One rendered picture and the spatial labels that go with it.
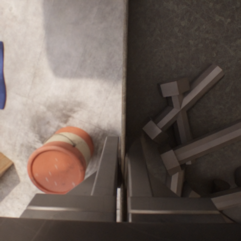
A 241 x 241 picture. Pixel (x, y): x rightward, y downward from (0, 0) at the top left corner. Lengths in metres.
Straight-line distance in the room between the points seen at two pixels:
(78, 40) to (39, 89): 0.24
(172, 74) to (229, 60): 0.05
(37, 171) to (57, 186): 0.08
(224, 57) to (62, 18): 0.61
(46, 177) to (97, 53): 0.47
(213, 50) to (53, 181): 0.58
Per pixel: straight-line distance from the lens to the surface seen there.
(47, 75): 0.73
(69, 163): 0.58
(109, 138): 0.15
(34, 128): 0.80
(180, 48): 0.17
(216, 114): 0.19
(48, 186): 0.65
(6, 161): 0.91
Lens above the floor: 0.67
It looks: 74 degrees down
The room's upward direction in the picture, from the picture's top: 176 degrees counter-clockwise
